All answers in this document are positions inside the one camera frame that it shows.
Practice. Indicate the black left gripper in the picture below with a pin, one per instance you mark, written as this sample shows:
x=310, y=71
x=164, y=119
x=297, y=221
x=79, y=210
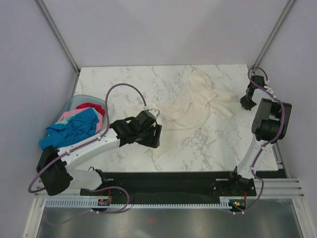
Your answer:
x=153, y=141

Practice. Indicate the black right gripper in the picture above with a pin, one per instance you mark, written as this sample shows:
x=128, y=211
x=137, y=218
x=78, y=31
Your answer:
x=245, y=104

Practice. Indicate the cream white t-shirt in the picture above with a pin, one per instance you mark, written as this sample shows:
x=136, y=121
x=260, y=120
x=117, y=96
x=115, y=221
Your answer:
x=184, y=106

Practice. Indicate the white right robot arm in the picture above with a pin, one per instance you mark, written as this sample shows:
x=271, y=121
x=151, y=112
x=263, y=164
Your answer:
x=269, y=126

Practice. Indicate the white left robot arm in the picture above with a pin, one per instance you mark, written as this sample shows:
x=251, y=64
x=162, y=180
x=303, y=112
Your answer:
x=57, y=168

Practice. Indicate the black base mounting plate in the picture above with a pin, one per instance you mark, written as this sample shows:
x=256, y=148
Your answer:
x=110, y=187

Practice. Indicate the blue t-shirt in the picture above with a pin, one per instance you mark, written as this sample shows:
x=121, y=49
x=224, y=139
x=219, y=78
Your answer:
x=80, y=127

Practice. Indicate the red t-shirt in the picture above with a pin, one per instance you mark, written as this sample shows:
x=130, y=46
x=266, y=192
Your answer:
x=97, y=107

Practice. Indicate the pink t-shirt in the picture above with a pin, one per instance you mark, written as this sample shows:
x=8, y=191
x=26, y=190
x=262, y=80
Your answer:
x=67, y=116

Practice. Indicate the clear teal-rimmed plastic basket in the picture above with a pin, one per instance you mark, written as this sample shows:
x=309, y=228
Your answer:
x=76, y=100

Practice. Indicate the white slotted cable duct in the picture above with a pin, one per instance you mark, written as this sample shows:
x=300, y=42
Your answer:
x=98, y=203

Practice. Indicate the aluminium frame rail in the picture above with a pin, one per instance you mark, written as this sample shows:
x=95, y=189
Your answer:
x=280, y=188

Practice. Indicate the right aluminium corner post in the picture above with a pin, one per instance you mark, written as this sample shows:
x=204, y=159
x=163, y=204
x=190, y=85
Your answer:
x=274, y=32

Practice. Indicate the aluminium corner post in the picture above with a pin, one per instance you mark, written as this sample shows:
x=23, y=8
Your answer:
x=274, y=32
x=57, y=34

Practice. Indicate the left aluminium corner post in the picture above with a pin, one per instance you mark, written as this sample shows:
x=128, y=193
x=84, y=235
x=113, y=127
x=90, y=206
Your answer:
x=57, y=34

